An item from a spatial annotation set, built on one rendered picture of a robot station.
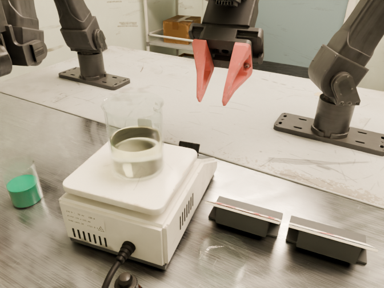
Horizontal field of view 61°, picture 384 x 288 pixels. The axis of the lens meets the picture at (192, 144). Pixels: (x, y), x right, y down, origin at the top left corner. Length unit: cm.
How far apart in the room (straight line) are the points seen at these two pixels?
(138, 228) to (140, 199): 3
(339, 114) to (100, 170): 42
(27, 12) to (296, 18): 279
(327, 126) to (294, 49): 270
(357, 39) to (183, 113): 35
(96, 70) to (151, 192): 59
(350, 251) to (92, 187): 29
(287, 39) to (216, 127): 270
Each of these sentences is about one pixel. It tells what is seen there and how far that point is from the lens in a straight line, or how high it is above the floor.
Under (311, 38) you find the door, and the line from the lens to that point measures 326.
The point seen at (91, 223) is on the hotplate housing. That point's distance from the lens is 38.
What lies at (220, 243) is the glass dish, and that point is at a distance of 40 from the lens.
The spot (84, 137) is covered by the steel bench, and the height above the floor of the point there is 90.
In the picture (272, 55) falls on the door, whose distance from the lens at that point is 338.
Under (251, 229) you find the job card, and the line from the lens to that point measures 42.
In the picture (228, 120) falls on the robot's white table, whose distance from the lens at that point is 68.
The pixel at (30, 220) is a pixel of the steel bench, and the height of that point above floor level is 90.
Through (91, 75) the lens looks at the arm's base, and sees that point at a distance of 89.
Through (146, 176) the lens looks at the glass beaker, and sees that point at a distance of 36.
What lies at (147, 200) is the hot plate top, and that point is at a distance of 33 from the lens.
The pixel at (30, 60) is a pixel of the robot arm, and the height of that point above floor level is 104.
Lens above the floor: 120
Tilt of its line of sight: 31 degrees down
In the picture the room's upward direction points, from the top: 1 degrees clockwise
